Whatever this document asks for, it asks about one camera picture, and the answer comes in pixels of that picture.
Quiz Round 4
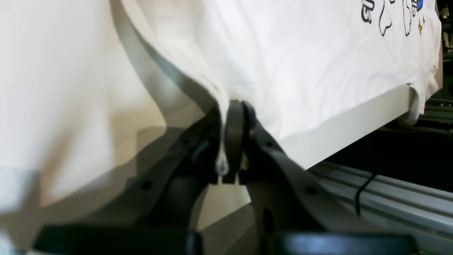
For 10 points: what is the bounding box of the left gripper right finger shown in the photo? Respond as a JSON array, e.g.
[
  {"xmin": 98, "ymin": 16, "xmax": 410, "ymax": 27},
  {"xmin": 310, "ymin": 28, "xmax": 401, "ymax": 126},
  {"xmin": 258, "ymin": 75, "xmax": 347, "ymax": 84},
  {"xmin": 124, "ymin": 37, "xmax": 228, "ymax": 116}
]
[{"xmin": 224, "ymin": 100, "xmax": 419, "ymax": 255}]

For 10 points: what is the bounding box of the white printed t-shirt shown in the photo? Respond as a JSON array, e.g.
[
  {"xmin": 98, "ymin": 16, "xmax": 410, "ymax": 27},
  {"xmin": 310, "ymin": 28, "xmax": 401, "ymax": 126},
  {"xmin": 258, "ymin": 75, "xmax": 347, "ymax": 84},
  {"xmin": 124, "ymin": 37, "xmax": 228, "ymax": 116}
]
[{"xmin": 1, "ymin": 0, "xmax": 441, "ymax": 206}]

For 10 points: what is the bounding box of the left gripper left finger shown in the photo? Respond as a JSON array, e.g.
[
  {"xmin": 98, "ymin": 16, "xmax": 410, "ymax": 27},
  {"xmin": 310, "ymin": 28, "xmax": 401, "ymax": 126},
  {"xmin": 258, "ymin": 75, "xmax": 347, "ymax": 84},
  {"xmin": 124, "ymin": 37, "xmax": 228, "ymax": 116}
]
[{"xmin": 34, "ymin": 108, "xmax": 221, "ymax": 255}]

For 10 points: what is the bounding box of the aluminium frame rail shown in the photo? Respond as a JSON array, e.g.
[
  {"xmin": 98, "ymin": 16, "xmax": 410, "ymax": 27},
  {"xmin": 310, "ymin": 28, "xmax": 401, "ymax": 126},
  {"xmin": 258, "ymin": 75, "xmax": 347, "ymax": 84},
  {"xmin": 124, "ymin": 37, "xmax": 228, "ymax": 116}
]
[{"xmin": 309, "ymin": 162, "xmax": 453, "ymax": 255}]

